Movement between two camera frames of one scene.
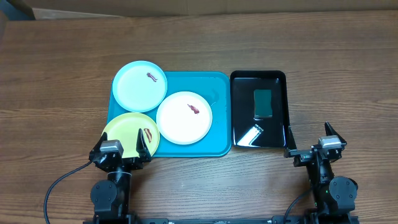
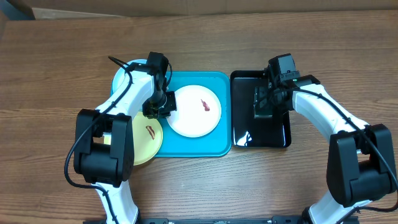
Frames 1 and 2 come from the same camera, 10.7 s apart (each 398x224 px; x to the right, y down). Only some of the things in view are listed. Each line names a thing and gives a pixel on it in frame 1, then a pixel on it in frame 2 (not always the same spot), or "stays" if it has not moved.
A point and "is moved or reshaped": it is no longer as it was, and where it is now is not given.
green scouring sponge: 262,102 stays
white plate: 184,117 is moved or reshaped
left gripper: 136,163 -> 147,111
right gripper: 303,155 -> 283,107
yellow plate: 125,128 stays
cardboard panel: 45,9 stays
